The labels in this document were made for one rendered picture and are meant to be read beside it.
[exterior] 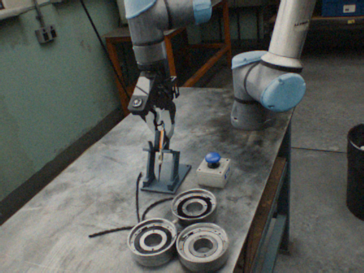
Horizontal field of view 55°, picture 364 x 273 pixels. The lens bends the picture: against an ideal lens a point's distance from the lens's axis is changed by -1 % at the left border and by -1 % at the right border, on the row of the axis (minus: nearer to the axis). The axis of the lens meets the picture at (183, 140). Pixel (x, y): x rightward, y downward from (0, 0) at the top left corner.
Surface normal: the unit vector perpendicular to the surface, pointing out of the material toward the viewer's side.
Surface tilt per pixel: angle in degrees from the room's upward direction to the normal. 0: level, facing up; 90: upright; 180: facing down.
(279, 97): 97
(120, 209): 0
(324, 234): 0
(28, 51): 90
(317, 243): 0
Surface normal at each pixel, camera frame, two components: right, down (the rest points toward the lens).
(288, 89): 0.29, 0.55
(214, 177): -0.40, 0.51
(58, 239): -0.14, -0.85
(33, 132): 0.90, 0.10
